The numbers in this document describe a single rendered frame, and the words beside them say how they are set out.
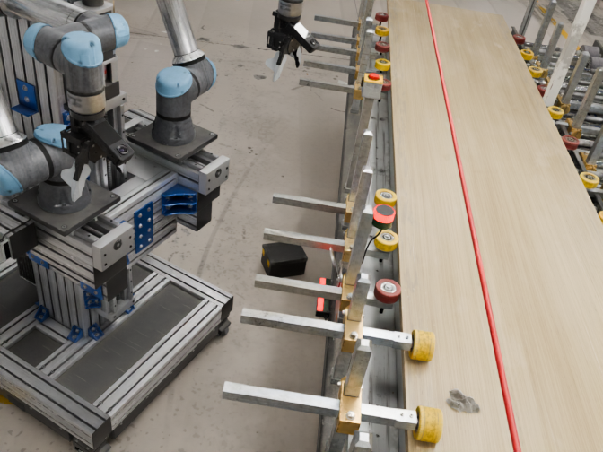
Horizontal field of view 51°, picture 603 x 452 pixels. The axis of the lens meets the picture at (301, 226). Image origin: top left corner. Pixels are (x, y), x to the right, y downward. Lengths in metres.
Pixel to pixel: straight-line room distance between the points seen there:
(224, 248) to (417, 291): 1.61
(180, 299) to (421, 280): 1.18
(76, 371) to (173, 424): 0.43
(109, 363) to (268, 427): 0.68
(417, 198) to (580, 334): 0.75
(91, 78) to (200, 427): 1.64
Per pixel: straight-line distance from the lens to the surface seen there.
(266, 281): 1.94
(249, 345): 2.90
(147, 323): 2.69
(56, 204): 1.89
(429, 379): 1.74
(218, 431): 2.62
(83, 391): 2.50
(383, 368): 2.10
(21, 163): 1.76
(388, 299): 1.92
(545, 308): 2.09
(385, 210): 1.80
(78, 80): 1.35
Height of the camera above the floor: 2.18
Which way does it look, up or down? 38 degrees down
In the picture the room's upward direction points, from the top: 9 degrees clockwise
